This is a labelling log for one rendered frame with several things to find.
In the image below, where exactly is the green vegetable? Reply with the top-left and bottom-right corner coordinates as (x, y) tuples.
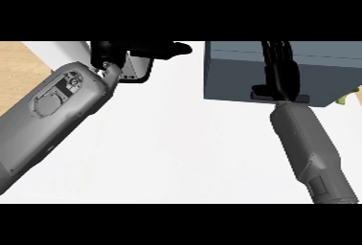
(336, 90), (357, 106)

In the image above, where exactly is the blue-grey drawer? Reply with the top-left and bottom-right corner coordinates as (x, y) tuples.
(203, 40), (362, 108)

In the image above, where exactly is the grey black-rimmed object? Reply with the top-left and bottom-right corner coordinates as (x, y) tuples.
(117, 52), (156, 84)

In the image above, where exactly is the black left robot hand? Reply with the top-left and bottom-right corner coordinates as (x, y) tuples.
(89, 40), (194, 72)

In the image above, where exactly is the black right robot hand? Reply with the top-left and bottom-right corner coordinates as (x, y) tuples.
(250, 40), (303, 103)

